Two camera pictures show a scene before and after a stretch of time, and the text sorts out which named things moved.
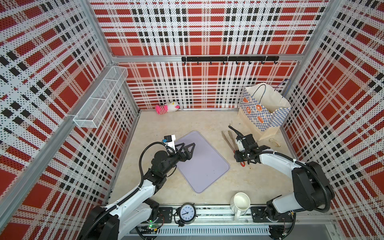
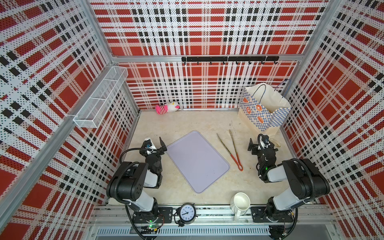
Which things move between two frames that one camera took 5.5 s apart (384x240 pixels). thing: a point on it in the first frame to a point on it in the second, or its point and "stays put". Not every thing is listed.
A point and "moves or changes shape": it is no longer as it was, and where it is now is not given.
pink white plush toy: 169,107 stays put
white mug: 240,204 stays put
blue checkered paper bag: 263,108 stays put
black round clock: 185,214 stays put
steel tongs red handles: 234,146 moves or changes shape
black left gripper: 187,155 to 160,150
